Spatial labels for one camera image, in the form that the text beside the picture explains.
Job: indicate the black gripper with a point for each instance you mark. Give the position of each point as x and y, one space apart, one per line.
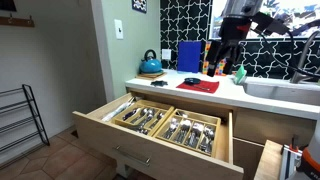
233 31

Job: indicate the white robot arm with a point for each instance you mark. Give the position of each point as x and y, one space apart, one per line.
245 8

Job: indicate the orange and white robot base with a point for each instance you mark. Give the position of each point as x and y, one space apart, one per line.
303 164

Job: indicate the open wooden drawer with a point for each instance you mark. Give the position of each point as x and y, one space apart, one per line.
168 161

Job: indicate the colourful tile board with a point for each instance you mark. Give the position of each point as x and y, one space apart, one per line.
216 65

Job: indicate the green dish soap bottle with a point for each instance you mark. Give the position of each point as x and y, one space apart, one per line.
240 74

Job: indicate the blue cutting board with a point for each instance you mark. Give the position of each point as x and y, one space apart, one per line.
189 56

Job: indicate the red cloth mat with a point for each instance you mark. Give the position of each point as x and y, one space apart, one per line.
201 86

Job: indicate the black round dish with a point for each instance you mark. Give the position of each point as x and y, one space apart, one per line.
192 80

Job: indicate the white kitchen sink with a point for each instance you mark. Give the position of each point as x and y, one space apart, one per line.
283 91

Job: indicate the black star-shaped coaster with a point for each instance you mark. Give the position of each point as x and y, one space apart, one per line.
159 83

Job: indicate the blue kettle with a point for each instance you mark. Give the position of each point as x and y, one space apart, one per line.
150 64

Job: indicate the grey sink faucet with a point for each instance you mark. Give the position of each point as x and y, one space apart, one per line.
298 75

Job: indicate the right wooden cutlery tray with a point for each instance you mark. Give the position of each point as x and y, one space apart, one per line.
191 130

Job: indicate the wooden cutlery tray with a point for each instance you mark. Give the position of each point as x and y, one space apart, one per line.
191 130
144 116

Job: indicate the wooden trivet board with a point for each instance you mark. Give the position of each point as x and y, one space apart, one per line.
151 76

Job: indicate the left wooden cutlery tray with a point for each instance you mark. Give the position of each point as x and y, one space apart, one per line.
144 116

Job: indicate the white plastic bag roll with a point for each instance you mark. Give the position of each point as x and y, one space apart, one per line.
118 110

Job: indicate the wooden side cart top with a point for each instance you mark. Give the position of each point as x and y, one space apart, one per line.
270 162

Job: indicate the black metal shoe rack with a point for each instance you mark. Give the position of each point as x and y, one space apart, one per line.
34 116

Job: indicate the white wall outlet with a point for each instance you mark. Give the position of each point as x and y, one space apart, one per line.
166 54

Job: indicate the patterned wall picture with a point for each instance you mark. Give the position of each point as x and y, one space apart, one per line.
139 5

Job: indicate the white light switch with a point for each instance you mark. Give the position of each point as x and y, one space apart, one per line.
118 29

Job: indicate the metal drawer handle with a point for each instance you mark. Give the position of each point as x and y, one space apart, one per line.
144 160

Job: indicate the wooden coat hook rail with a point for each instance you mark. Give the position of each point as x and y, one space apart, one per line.
19 22

